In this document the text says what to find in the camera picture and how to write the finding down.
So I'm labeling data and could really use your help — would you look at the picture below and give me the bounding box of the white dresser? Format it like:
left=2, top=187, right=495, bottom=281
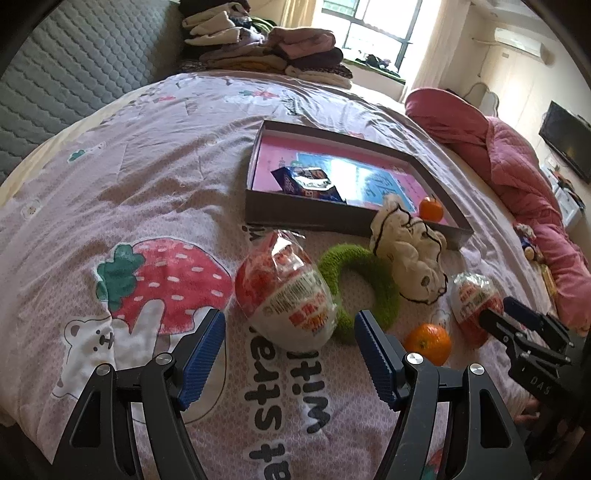
left=549, top=161, right=583, bottom=227

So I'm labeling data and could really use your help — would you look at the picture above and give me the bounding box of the colourful small toy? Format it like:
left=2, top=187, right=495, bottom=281
left=515, top=224, right=541, bottom=264

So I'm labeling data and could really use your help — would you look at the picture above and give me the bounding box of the blue snack packet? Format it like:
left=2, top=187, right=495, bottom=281
left=271, top=161, right=347, bottom=204

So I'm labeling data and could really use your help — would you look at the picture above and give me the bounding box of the orange tangerine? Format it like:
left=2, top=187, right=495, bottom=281
left=419, top=196, right=444, bottom=221
left=404, top=323, right=452, bottom=366

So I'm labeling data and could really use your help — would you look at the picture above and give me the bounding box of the pink quilt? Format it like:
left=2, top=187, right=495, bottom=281
left=404, top=88, right=591, bottom=337

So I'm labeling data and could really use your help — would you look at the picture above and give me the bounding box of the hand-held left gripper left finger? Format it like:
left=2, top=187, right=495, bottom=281
left=53, top=307, right=227, bottom=480

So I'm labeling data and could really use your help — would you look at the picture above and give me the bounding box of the grey cardboard box tray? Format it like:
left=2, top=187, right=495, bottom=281
left=244, top=119, right=474, bottom=252

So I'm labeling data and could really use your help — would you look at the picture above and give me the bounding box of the white ornate chair back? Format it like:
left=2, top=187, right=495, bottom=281
left=471, top=83, right=502, bottom=116

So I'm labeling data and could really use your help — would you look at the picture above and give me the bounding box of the dark cloth heap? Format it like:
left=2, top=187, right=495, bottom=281
left=365, top=54, right=402, bottom=77

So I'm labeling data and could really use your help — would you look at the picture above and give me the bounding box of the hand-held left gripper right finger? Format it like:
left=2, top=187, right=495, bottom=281
left=355, top=309, right=532, bottom=480

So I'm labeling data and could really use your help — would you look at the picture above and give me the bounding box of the black flat television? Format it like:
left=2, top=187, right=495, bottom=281
left=539, top=100, right=591, bottom=183

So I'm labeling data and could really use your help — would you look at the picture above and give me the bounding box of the pile of folded clothes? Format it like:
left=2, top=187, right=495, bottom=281
left=178, top=0, right=354, bottom=88

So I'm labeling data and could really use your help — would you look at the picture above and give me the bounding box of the large red white toy egg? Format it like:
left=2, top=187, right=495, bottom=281
left=235, top=231, right=337, bottom=352

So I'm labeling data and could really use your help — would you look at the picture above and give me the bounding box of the small red white toy egg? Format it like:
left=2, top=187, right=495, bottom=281
left=449, top=272, right=504, bottom=347

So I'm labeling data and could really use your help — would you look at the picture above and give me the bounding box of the cream plush toy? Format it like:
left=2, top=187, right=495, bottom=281
left=369, top=194, right=448, bottom=305

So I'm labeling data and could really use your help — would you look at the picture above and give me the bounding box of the cream curtain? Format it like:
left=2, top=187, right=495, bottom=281
left=286, top=0, right=324, bottom=33
left=402, top=0, right=467, bottom=93

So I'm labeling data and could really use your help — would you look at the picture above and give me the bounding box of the window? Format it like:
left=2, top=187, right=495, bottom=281
left=318, top=0, right=423, bottom=70

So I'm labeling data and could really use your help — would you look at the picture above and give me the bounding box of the white air conditioner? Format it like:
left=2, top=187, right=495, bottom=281
left=492, top=27, right=557, bottom=63

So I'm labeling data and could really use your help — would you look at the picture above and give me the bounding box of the green fuzzy ring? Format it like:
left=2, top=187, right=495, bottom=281
left=318, top=244, right=402, bottom=346

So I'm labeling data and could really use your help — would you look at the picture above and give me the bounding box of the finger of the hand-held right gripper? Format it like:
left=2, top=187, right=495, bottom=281
left=502, top=296, right=574, bottom=352
left=477, top=309, right=528, bottom=354

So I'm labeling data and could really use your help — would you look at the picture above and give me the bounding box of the grey quilted headboard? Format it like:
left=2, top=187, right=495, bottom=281
left=0, top=0, right=195, bottom=185

